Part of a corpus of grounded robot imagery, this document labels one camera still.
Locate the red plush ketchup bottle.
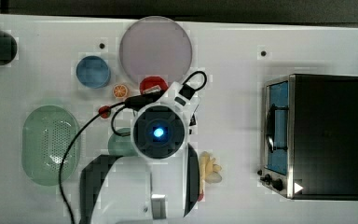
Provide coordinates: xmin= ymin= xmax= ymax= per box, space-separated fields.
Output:
xmin=139 ymin=77 xmax=168 ymax=94

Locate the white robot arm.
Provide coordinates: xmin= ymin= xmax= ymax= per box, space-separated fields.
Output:
xmin=79 ymin=82 xmax=200 ymax=224

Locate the green oval strainer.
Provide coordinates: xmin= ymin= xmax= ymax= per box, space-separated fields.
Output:
xmin=21 ymin=105 xmax=80 ymax=187

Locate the orange slice toy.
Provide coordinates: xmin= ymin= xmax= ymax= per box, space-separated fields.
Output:
xmin=112 ymin=84 xmax=129 ymax=99

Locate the peeled banana toy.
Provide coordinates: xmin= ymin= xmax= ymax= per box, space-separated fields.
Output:
xmin=199 ymin=151 xmax=223 ymax=194

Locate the green cup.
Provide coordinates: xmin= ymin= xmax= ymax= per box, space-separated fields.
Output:
xmin=107 ymin=128 xmax=137 ymax=157

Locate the lilac round plate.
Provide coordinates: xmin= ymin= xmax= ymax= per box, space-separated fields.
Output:
xmin=119 ymin=16 xmax=193 ymax=83

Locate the red strawberry toy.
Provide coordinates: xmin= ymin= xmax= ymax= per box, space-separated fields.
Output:
xmin=98 ymin=105 xmax=111 ymax=119

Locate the red apple toy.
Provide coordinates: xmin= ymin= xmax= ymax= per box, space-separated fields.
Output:
xmin=198 ymin=193 xmax=204 ymax=202

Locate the blue bowl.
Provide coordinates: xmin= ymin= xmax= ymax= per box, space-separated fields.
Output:
xmin=76 ymin=56 xmax=111 ymax=89

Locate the silver toaster oven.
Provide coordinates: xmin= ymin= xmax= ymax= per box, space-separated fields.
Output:
xmin=257 ymin=74 xmax=358 ymax=201

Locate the black cable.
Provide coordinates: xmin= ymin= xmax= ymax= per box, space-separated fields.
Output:
xmin=58 ymin=70 xmax=208 ymax=224

